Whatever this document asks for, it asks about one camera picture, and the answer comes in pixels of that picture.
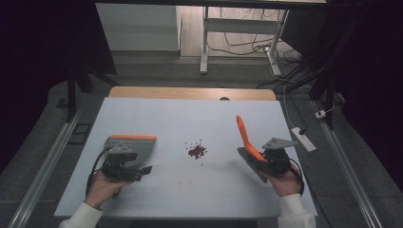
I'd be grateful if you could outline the white table cover sheet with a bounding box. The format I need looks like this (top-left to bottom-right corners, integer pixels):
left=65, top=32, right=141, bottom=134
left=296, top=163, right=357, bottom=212
left=53, top=97, right=318, bottom=220

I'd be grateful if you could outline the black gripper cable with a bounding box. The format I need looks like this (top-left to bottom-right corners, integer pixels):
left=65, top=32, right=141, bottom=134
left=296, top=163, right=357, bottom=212
left=287, top=157, right=306, bottom=196
left=85, top=145, right=114, bottom=198

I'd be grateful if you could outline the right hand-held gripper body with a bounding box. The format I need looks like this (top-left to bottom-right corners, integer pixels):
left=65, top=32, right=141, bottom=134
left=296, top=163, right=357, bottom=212
left=260, top=136, right=298, bottom=179

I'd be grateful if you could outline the white power strip cable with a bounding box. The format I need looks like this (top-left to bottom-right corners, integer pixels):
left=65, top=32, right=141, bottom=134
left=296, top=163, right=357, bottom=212
left=282, top=85, right=298, bottom=129

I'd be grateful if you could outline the wooden table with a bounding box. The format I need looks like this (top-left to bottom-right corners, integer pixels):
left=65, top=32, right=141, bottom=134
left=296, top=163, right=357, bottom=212
left=107, top=85, right=278, bottom=102

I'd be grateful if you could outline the white panel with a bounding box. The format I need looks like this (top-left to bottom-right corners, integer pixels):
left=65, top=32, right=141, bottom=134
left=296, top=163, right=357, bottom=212
left=95, top=3, right=181, bottom=51

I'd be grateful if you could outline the white desk frame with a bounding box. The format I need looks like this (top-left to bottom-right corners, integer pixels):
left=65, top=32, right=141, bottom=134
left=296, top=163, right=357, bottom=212
left=199, top=6, right=290, bottom=77

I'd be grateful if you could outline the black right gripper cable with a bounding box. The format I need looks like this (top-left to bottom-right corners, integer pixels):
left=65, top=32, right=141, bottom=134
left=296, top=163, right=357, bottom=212
left=287, top=157, right=306, bottom=196

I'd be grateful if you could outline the black tripod stand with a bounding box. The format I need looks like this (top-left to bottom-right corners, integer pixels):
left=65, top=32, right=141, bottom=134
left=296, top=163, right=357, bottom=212
left=65, top=63, right=122, bottom=124

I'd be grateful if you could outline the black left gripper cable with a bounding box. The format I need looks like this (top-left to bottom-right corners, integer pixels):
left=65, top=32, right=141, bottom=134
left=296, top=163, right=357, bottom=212
left=85, top=145, right=114, bottom=198

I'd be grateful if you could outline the gray dustpan with orange edge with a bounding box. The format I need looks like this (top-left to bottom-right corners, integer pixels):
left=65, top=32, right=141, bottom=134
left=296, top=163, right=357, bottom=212
left=106, top=134, right=158, bottom=169

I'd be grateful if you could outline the white power strip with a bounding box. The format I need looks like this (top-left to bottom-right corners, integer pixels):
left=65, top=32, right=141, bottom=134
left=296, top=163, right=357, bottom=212
left=290, top=126, right=317, bottom=153

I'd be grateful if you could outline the person's left hand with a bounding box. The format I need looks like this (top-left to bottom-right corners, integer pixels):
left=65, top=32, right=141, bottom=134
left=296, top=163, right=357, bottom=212
left=84, top=170, right=132, bottom=210

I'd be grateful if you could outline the black floor plate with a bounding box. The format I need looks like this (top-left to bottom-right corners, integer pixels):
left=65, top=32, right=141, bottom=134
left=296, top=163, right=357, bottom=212
left=67, top=123, right=93, bottom=146

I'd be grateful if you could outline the orange brush with gray bristles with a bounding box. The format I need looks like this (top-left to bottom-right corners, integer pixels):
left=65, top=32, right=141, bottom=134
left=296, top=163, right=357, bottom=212
left=235, top=114, right=270, bottom=184

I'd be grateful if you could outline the tangle of black floor cables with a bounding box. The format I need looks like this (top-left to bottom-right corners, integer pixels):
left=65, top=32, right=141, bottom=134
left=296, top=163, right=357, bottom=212
left=207, top=8, right=302, bottom=65

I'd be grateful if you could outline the pile of red beans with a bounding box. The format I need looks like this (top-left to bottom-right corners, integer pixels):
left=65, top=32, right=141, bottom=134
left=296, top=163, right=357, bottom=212
left=184, top=139, right=208, bottom=161

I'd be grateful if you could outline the person's right hand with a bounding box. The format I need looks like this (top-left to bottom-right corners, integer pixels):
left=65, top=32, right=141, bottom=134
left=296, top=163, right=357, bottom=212
left=259, top=164, right=303, bottom=198

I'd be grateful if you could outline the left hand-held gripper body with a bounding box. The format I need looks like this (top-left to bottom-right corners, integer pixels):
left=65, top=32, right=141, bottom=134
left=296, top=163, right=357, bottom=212
left=101, top=142, right=139, bottom=183

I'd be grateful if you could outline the aluminium rail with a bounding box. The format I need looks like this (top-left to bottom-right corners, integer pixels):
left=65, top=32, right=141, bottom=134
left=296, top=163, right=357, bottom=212
left=7, top=104, right=85, bottom=228
left=312, top=100, right=384, bottom=228

